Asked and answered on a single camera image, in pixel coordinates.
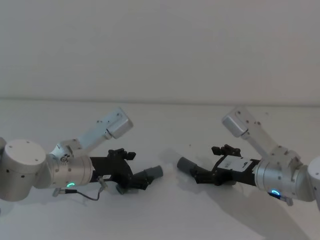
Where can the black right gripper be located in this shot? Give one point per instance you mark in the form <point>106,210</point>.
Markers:
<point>232,172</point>

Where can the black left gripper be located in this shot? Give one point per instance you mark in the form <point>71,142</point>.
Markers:
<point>112,170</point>

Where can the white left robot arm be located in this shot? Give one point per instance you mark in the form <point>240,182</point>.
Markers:
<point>25,162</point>

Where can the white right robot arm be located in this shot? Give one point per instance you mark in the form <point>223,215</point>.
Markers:
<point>277,172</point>

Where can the white table cloth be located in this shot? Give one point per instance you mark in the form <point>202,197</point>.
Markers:
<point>160,215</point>

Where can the white curtain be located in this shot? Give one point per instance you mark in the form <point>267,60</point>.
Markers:
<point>160,47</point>

